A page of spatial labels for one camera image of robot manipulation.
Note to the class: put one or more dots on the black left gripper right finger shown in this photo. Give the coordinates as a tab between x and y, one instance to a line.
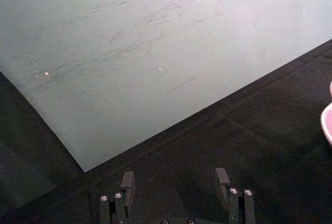
228	195

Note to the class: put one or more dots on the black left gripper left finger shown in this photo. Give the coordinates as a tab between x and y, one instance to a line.
127	185

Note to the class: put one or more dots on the black table cloth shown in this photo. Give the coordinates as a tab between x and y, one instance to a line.
233	141

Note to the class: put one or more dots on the roll of white tape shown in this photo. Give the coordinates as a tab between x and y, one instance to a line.
327	120

